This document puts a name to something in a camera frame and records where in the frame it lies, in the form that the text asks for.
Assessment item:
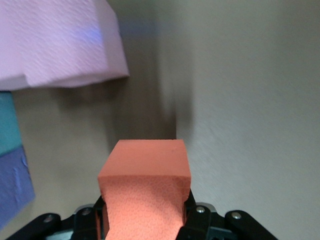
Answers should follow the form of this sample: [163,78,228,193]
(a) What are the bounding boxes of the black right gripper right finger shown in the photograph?
[178,189,218,240]

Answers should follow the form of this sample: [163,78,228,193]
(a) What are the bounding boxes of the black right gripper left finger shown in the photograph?
[74,196,111,240]

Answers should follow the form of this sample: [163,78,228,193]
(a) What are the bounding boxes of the orange foam cube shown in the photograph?
[96,139,193,240]

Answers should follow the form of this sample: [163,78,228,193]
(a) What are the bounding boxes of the purple foam cube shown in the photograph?
[0,144,36,231]

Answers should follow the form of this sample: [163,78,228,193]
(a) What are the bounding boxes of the cyan foam cube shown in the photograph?
[0,91,24,155]

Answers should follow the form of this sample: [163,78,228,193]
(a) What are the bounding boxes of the pink foam cube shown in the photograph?
[26,0,130,88]

